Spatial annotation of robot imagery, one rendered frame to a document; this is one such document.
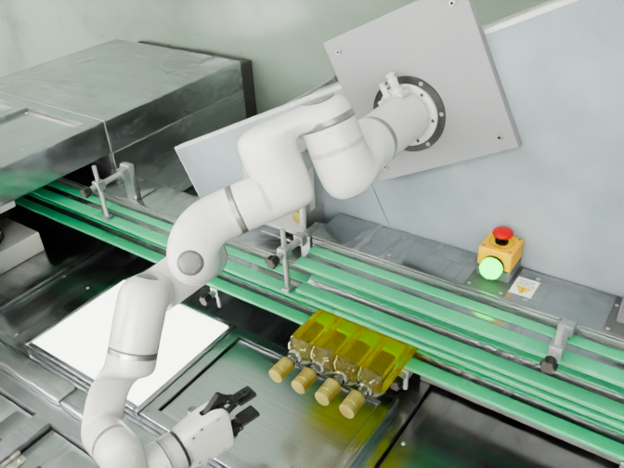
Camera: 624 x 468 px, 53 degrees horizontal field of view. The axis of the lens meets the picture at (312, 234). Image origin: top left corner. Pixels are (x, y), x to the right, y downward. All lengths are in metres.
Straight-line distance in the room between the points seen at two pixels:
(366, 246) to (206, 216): 0.49
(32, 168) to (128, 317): 0.95
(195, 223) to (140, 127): 1.16
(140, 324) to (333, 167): 0.41
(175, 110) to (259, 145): 1.26
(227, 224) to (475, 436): 0.73
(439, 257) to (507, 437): 0.41
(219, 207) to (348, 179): 0.22
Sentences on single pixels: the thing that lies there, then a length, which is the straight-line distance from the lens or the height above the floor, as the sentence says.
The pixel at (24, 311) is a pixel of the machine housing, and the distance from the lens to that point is 1.96.
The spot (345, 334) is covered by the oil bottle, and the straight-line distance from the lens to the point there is 1.36.
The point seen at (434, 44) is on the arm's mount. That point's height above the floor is 0.77.
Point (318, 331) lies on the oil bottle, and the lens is 1.37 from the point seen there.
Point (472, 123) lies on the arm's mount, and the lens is 1.25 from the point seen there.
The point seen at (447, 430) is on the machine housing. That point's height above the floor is 0.97.
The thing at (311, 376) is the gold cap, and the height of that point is 1.13.
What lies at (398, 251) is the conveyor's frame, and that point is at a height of 0.83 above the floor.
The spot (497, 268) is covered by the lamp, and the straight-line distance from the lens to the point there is 1.28.
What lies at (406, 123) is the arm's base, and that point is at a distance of 1.18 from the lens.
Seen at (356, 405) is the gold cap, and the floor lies 1.15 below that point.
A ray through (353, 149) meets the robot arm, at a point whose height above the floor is 1.06.
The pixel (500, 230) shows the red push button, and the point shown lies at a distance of 1.30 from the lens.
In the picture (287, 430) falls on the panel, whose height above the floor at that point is 1.18.
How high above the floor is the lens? 1.85
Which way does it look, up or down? 43 degrees down
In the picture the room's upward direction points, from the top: 130 degrees counter-clockwise
